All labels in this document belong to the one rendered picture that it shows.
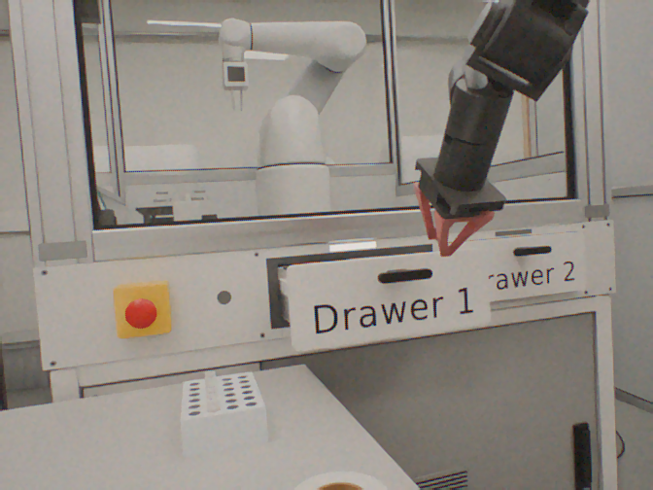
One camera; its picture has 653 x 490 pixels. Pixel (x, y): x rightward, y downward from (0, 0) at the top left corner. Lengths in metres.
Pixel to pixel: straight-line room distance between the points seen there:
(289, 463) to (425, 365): 0.46
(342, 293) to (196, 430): 0.24
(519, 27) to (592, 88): 0.62
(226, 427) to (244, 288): 0.29
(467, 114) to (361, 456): 0.34
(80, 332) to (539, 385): 0.82
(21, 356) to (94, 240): 3.07
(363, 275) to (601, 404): 0.67
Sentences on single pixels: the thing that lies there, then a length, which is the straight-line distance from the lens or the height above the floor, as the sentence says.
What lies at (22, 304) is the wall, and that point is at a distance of 4.26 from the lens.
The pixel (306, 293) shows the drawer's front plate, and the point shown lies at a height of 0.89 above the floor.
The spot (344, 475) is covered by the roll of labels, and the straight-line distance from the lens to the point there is 0.38.
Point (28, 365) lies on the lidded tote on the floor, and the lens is 3.81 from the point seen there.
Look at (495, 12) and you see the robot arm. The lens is 0.50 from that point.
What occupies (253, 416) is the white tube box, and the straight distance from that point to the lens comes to 0.53.
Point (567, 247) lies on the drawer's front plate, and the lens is 1.01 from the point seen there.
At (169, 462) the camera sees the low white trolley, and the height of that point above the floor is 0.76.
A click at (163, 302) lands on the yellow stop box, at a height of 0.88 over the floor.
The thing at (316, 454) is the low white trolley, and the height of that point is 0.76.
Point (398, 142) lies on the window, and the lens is 0.86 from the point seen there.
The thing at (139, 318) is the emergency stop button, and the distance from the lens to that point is 0.69.
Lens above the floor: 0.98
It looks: 3 degrees down
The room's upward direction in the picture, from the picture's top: 4 degrees counter-clockwise
